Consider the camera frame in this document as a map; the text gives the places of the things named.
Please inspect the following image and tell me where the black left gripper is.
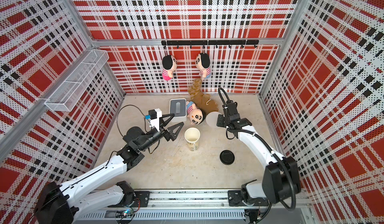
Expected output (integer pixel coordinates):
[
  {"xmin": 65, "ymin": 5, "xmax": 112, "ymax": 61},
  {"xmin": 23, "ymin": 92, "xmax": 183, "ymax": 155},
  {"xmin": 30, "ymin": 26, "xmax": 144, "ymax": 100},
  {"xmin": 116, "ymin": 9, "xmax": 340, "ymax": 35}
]
[{"xmin": 138, "ymin": 113, "xmax": 184, "ymax": 152}]

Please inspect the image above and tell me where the paper milk tea cup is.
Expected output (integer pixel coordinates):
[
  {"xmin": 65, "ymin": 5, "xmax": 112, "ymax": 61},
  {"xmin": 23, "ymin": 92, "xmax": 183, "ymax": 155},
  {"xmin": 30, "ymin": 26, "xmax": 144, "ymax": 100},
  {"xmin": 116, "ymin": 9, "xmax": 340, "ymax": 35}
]
[{"xmin": 185, "ymin": 128, "xmax": 201, "ymax": 152}]

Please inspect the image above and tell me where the black plastic cup lid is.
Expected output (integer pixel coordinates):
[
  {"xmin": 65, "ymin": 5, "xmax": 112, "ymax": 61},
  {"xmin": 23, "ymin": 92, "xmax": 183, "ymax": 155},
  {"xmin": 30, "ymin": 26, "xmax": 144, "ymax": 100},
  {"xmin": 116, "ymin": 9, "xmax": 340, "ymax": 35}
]
[{"xmin": 220, "ymin": 150, "xmax": 235, "ymax": 165}]

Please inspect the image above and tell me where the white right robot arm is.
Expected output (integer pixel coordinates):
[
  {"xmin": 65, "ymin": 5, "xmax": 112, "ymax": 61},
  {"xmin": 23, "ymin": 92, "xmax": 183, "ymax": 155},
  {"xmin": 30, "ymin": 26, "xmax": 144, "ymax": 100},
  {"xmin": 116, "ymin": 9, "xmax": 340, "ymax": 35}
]
[{"xmin": 217, "ymin": 100, "xmax": 301, "ymax": 211}]

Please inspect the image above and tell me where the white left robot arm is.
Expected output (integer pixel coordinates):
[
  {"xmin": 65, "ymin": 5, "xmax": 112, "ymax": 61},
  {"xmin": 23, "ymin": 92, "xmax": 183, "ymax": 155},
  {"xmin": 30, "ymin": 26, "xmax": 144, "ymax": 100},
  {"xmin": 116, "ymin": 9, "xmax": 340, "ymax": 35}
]
[{"xmin": 34, "ymin": 114, "xmax": 184, "ymax": 224}]

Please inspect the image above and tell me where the brown plush teddy bear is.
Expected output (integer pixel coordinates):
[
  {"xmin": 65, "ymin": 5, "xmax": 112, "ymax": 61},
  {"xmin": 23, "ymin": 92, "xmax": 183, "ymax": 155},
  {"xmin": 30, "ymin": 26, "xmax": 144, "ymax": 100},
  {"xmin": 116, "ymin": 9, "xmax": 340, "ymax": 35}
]
[{"xmin": 188, "ymin": 78, "xmax": 219, "ymax": 114}]

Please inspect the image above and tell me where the plush doll lying on table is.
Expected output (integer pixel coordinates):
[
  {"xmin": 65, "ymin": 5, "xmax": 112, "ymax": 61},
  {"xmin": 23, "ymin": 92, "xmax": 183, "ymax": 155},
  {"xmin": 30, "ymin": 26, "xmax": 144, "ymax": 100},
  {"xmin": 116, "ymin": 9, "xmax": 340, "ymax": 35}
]
[{"xmin": 186, "ymin": 101, "xmax": 206, "ymax": 125}]

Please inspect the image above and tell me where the blue striped hanging plush doll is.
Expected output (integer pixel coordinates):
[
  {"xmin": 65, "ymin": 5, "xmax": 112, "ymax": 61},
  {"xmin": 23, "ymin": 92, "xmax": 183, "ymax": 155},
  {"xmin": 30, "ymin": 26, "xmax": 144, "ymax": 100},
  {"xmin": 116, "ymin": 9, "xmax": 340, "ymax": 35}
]
[{"xmin": 195, "ymin": 53, "xmax": 212, "ymax": 80}]

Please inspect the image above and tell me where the pink hanging plush doll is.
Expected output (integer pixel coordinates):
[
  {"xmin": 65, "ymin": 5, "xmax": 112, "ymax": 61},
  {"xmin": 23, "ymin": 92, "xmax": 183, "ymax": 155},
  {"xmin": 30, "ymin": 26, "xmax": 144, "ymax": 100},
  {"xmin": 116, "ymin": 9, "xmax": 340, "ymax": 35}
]
[{"xmin": 162, "ymin": 55, "xmax": 177, "ymax": 81}]

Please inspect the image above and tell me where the green circuit board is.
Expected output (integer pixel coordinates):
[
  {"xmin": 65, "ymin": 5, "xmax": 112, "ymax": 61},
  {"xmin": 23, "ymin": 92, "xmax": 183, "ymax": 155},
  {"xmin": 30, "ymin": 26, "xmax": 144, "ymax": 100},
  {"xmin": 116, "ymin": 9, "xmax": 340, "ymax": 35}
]
[{"xmin": 116, "ymin": 209, "xmax": 135, "ymax": 219}]

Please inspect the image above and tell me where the black right corrugated cable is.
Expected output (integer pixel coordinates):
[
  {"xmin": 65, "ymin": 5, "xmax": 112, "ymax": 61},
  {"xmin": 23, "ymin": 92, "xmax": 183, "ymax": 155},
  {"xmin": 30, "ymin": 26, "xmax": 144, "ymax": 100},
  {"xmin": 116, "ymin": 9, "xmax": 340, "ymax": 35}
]
[{"xmin": 217, "ymin": 87, "xmax": 298, "ymax": 212}]

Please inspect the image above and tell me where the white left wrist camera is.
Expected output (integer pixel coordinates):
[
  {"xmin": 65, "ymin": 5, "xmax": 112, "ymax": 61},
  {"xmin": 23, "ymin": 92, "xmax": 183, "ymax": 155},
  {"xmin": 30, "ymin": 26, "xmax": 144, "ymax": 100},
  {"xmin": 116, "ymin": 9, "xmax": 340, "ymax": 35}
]
[{"xmin": 145, "ymin": 108, "xmax": 162, "ymax": 132}]

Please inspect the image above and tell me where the black left camera cable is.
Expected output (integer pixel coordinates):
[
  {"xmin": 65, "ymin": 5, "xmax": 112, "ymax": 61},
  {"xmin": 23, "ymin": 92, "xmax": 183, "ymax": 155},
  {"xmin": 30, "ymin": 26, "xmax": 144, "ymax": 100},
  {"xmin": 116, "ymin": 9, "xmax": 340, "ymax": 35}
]
[{"xmin": 116, "ymin": 104, "xmax": 149, "ymax": 138}]

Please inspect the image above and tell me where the black wall hook rail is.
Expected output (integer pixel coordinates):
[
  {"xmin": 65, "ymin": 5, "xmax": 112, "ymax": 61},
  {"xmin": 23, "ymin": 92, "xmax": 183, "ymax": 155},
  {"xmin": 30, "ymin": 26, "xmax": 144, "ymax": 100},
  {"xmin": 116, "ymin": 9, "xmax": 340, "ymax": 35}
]
[{"xmin": 161, "ymin": 39, "xmax": 260, "ymax": 47}]

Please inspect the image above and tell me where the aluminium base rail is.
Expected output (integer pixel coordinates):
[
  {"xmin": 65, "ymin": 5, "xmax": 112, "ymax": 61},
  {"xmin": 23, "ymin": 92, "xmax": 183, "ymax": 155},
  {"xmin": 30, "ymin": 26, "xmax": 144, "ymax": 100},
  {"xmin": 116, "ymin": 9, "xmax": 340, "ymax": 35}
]
[{"xmin": 76, "ymin": 189, "xmax": 317, "ymax": 224}]

